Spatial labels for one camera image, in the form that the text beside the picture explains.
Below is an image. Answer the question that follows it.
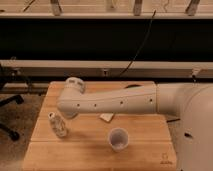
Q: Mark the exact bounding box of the black office chair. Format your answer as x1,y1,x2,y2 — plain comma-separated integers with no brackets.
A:
0,64,24,141

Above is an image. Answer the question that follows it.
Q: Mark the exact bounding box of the clear plastic bottle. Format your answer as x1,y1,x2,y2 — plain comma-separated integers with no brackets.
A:
48,112,67,138

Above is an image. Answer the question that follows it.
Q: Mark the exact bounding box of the white sponge block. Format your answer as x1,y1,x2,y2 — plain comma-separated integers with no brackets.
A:
100,113,114,122

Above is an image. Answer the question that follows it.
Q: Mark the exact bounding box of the green bowl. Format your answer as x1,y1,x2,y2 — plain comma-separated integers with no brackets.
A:
125,84,141,89

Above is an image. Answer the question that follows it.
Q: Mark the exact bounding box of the black floor cable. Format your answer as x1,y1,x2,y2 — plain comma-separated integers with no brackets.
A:
166,117,181,123

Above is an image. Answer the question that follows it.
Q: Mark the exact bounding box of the wall power outlet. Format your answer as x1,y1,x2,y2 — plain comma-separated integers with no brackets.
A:
102,69,109,77

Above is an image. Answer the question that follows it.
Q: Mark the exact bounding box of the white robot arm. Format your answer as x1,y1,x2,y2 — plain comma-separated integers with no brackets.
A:
57,77,213,171

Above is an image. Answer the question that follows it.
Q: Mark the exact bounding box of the white paper cup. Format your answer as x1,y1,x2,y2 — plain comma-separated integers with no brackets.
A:
107,128,129,152

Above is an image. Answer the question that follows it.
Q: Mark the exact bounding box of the black hanging cable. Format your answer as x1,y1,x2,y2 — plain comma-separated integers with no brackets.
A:
118,9,157,77

